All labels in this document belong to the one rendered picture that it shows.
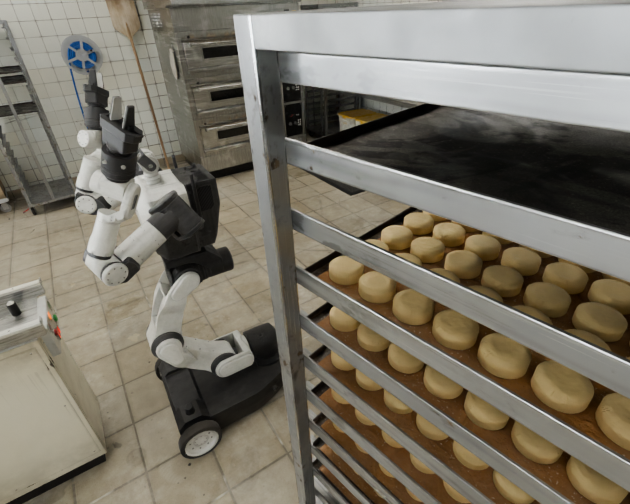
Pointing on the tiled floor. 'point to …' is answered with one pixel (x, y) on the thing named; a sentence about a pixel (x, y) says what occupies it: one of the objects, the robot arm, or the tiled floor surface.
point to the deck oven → (214, 80)
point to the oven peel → (126, 12)
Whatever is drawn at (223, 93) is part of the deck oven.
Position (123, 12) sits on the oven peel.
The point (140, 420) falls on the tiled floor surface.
